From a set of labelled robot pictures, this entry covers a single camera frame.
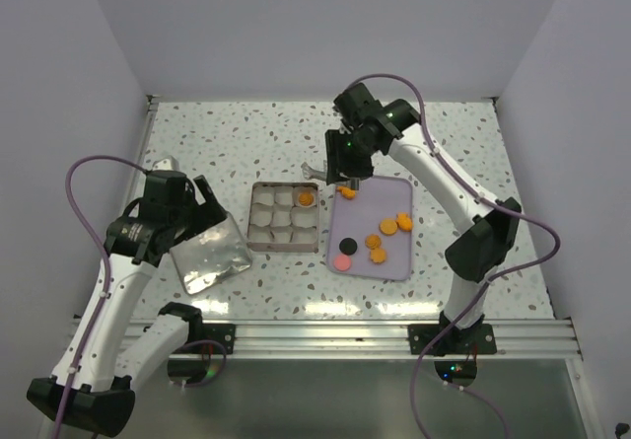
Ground orange flower cookie lower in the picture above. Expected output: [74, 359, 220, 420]
[370, 248, 387, 264]

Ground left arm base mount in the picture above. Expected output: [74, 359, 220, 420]
[167, 324, 236, 389]

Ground orange swirl cookie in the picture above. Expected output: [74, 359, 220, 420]
[365, 234, 382, 250]
[296, 187, 316, 208]

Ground orange flower cookie top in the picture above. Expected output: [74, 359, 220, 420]
[336, 185, 357, 200]

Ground aluminium rail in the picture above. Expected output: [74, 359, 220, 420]
[68, 316, 578, 361]

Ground square cookie tin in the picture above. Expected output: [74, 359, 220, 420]
[246, 182, 319, 254]

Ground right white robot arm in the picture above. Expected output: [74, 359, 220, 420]
[325, 82, 522, 353]

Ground orange flower cookie right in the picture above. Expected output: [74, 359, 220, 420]
[395, 212, 413, 232]

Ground orange swirl cookie top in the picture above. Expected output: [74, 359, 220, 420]
[296, 187, 316, 208]

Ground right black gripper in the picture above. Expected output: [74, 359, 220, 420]
[327, 127, 380, 184]

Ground lilac plastic tray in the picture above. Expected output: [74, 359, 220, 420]
[326, 177, 413, 281]

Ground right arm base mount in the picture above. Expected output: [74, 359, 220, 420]
[407, 320, 498, 387]

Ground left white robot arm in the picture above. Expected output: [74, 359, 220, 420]
[27, 170, 231, 438]

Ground metal tongs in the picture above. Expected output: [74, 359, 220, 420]
[300, 161, 360, 194]

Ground round orange cookie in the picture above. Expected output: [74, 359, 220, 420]
[379, 218, 398, 236]

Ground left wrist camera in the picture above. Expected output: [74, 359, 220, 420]
[151, 156, 179, 172]

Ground silver tin lid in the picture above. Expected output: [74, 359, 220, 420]
[170, 212, 252, 295]

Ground black round cookie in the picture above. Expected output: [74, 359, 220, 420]
[338, 237, 358, 256]

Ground orange flower cookie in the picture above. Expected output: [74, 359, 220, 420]
[336, 185, 357, 200]
[395, 212, 413, 232]
[370, 248, 387, 264]

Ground pink round cookie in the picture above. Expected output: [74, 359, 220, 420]
[332, 254, 352, 272]

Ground orange swirl cookie lower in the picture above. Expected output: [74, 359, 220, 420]
[365, 234, 382, 250]

